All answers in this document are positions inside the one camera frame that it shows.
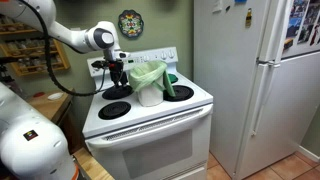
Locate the green bin lid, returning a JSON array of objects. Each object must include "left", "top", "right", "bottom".
[{"left": 162, "top": 70, "right": 177, "bottom": 98}]

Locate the black coil burner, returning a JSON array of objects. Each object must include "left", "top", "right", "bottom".
[
  {"left": 101, "top": 84, "right": 134, "bottom": 101},
  {"left": 98, "top": 100, "right": 132, "bottom": 121},
  {"left": 163, "top": 84, "right": 195, "bottom": 102}
]

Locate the pale green bin liner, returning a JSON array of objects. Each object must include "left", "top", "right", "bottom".
[{"left": 128, "top": 60, "right": 168, "bottom": 94}]

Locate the wooden spice rack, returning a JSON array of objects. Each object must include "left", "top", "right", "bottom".
[{"left": 0, "top": 14, "right": 71, "bottom": 78}]

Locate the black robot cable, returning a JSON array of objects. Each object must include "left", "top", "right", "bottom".
[{"left": 18, "top": 0, "right": 111, "bottom": 98}]

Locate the small white dish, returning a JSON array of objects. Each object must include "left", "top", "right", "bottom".
[{"left": 46, "top": 92, "right": 64, "bottom": 101}]

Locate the wooden kitchen counter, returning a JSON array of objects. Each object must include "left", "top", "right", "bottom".
[{"left": 26, "top": 88, "right": 84, "bottom": 154}]

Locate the white paper fridge label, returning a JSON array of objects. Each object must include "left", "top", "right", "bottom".
[{"left": 212, "top": 0, "right": 223, "bottom": 14}]

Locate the white refrigerator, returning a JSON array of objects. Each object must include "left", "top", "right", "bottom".
[{"left": 193, "top": 0, "right": 320, "bottom": 180}]

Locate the white bin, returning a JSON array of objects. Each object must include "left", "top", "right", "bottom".
[{"left": 137, "top": 74, "right": 165, "bottom": 108}]

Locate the white electric stove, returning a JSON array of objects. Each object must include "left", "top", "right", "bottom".
[{"left": 82, "top": 46, "right": 214, "bottom": 180}]

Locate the fridge door photo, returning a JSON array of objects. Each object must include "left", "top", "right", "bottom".
[
  {"left": 303, "top": 3, "right": 320, "bottom": 26},
  {"left": 297, "top": 24, "right": 314, "bottom": 44},
  {"left": 285, "top": 16, "right": 304, "bottom": 38},
  {"left": 289, "top": 0, "right": 309, "bottom": 18}
]

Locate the colourful decorative wall plate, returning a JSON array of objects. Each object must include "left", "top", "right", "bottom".
[{"left": 117, "top": 9, "right": 145, "bottom": 38}]

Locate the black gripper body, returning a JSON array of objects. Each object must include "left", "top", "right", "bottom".
[{"left": 107, "top": 59, "right": 130, "bottom": 85}]

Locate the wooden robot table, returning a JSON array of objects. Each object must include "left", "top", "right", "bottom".
[{"left": 72, "top": 146, "right": 114, "bottom": 180}]

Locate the yellow and black fridge magnet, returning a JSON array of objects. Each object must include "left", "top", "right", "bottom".
[{"left": 245, "top": 8, "right": 253, "bottom": 29}]

